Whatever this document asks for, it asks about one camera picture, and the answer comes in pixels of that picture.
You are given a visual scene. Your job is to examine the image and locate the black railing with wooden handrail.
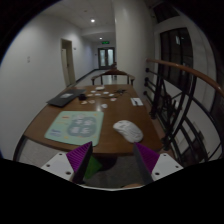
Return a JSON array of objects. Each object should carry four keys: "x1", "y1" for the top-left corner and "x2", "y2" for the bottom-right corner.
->
[{"x1": 143, "y1": 58, "x2": 224, "y2": 168}]

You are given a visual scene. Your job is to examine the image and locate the round ceiling lights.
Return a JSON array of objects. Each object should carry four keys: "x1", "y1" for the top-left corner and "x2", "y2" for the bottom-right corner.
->
[{"x1": 89, "y1": 17, "x2": 105, "y2": 41}]

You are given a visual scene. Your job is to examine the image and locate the white perforated computer mouse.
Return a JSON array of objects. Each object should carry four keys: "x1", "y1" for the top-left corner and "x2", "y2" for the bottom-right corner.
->
[{"x1": 112, "y1": 119, "x2": 144, "y2": 144}]

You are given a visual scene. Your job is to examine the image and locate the black closed laptop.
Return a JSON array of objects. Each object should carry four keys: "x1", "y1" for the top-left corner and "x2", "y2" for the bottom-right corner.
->
[{"x1": 46, "y1": 87, "x2": 87, "y2": 108}]

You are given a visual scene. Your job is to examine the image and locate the wooden armchair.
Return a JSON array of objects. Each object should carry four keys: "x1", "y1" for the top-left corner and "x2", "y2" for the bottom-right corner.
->
[{"x1": 90, "y1": 69, "x2": 136, "y2": 86}]

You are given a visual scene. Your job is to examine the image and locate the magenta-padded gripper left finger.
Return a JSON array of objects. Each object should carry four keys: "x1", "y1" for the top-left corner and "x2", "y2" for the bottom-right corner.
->
[{"x1": 40, "y1": 141, "x2": 94, "y2": 185}]

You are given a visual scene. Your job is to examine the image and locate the light green printed mouse pad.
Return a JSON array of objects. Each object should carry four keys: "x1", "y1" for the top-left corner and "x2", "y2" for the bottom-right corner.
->
[{"x1": 44, "y1": 110, "x2": 105, "y2": 147}]

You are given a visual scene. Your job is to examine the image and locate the white paper sheet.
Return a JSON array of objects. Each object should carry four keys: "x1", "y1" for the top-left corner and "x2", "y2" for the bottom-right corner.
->
[{"x1": 130, "y1": 97, "x2": 144, "y2": 107}]

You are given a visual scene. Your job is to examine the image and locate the dark framed window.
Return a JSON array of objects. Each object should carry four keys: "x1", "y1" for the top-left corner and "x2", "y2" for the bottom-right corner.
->
[{"x1": 159, "y1": 27, "x2": 195, "y2": 88}]

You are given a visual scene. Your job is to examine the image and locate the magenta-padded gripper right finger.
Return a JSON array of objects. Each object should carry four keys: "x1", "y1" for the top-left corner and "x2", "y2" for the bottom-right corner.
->
[{"x1": 133, "y1": 142, "x2": 184, "y2": 185}]

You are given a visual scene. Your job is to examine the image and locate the glass double door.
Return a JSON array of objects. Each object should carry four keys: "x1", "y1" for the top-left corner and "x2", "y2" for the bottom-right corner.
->
[{"x1": 97, "y1": 47, "x2": 116, "y2": 70}]

